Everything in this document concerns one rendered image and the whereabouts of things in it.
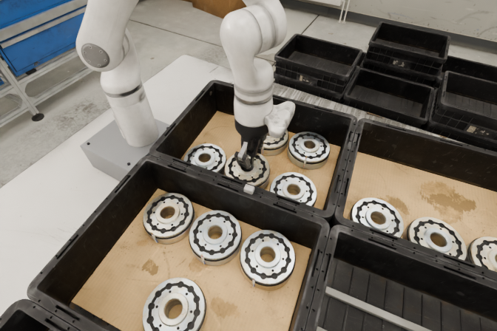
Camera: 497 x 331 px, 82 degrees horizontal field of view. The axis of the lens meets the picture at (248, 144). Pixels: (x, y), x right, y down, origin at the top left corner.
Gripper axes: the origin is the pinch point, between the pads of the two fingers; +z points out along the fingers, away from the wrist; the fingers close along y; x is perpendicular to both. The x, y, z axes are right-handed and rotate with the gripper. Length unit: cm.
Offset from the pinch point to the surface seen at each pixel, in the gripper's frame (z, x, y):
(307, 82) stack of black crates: 38, -7, -89
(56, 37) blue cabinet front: 43, -181, -78
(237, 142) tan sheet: 4.4, -7.8, -7.2
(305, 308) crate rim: -5.5, 19.7, 26.5
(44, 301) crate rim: -5.7, -15.1, 41.1
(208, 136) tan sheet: 4.4, -15.7, -6.1
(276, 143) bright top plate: 1.7, 2.9, -8.6
